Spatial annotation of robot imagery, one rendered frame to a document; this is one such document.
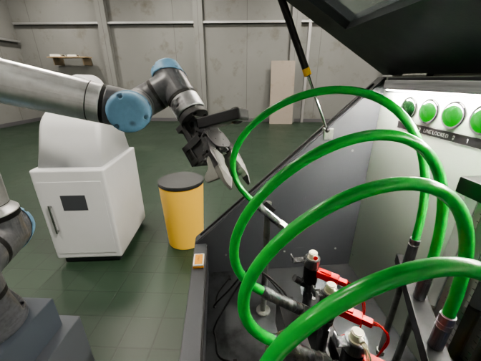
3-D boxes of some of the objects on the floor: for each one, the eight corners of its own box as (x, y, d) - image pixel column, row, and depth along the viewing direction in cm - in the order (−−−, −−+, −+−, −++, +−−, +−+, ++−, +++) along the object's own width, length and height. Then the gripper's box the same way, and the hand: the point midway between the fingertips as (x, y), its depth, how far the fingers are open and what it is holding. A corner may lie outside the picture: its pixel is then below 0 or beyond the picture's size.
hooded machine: (119, 267, 206) (84, 113, 160) (52, 266, 207) (-3, 113, 161) (150, 221, 273) (132, 103, 226) (99, 220, 274) (70, 103, 227)
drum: (211, 229, 258) (208, 172, 235) (201, 253, 222) (196, 189, 198) (174, 226, 262) (167, 170, 239) (158, 251, 226) (149, 187, 202)
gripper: (197, 130, 68) (236, 195, 64) (159, 126, 57) (203, 206, 53) (218, 109, 64) (260, 177, 60) (181, 100, 53) (230, 185, 48)
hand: (240, 180), depth 55 cm, fingers open, 7 cm apart
